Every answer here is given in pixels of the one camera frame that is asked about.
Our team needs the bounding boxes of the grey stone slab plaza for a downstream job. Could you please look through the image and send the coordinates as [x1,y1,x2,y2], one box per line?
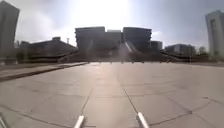
[0,61,224,128]

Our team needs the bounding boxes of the row of bollards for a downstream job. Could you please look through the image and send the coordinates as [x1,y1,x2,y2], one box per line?
[89,59,174,64]

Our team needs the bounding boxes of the large dark central building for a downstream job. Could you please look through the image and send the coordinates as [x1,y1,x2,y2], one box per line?
[74,26,164,62]

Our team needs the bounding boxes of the robot's own part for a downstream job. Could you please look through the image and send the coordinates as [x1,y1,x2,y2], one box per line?
[136,111,150,128]
[73,115,86,128]

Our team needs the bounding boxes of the low building with sloped roof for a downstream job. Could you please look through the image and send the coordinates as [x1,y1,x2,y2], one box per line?
[18,36,79,63]

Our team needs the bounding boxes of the low wide building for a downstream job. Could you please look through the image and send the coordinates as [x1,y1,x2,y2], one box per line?
[163,43,198,57]

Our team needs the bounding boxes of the raised kerb strip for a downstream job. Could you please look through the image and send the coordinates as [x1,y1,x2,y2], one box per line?
[0,61,89,83]

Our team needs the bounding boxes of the tall pale tower building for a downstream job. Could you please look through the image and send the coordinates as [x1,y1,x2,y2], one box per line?
[0,0,21,61]

